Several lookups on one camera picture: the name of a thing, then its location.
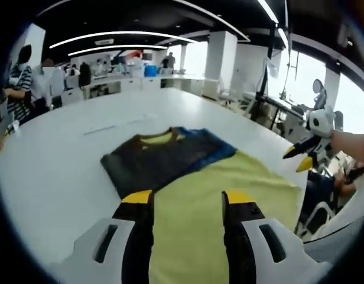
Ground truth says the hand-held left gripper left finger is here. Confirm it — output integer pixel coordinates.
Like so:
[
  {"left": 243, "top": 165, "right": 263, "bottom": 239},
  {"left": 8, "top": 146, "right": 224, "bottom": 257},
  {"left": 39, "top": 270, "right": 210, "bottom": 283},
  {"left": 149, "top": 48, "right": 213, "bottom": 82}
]
[{"left": 51, "top": 190, "right": 155, "bottom": 284}]

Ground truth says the white low cabinet row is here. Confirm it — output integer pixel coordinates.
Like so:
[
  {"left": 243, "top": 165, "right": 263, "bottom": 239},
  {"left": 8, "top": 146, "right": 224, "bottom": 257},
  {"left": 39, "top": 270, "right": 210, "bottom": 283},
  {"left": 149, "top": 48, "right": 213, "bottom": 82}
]
[{"left": 62, "top": 75, "right": 206, "bottom": 103}]

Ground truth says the white square pillar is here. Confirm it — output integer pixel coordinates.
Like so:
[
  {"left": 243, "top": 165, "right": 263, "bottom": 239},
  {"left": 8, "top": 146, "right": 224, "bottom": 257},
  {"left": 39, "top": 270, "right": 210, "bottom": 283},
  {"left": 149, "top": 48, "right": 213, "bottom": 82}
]
[{"left": 204, "top": 30, "right": 239, "bottom": 82}]

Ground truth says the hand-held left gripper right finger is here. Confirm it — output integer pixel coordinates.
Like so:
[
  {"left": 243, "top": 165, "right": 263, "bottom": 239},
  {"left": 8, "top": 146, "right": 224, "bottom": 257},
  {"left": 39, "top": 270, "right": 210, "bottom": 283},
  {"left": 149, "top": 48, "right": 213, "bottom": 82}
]
[{"left": 222, "top": 190, "right": 330, "bottom": 284}]

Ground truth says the ceiling light strip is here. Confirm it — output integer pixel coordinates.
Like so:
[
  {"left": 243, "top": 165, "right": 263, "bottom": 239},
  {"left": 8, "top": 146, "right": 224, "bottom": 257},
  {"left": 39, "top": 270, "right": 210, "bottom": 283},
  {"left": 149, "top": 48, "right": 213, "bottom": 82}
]
[
  {"left": 68, "top": 44, "right": 168, "bottom": 57},
  {"left": 48, "top": 31, "right": 197, "bottom": 50}
]

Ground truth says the yellow black blue garment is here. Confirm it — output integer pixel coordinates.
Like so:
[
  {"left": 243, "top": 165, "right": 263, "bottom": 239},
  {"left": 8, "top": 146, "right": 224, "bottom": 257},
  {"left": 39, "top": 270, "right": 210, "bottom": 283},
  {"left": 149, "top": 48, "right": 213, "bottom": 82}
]
[{"left": 100, "top": 126, "right": 298, "bottom": 284}]

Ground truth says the white office chair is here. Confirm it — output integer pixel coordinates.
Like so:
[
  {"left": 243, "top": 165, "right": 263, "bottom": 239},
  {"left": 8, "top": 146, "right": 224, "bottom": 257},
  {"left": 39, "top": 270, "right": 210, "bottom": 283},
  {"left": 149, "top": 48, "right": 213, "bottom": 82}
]
[
  {"left": 301, "top": 199, "right": 341, "bottom": 237},
  {"left": 217, "top": 77, "right": 233, "bottom": 106}
]

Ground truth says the white table cover strip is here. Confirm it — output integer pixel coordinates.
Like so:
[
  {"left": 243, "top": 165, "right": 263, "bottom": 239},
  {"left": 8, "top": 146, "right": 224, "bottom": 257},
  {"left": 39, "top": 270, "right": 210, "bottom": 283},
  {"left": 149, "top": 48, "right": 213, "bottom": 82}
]
[{"left": 82, "top": 114, "right": 158, "bottom": 137}]

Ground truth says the black desk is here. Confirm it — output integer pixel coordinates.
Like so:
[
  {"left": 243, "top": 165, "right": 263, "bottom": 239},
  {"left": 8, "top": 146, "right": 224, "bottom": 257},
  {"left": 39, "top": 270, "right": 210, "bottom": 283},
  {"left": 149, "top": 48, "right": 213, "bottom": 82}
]
[{"left": 254, "top": 91, "right": 308, "bottom": 133}]

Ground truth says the idle hand-held gripper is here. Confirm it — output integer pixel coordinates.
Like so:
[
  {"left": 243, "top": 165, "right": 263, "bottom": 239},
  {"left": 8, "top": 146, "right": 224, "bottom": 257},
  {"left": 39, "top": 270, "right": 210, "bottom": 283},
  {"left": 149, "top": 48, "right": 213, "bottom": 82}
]
[{"left": 4, "top": 120, "right": 22, "bottom": 136}]

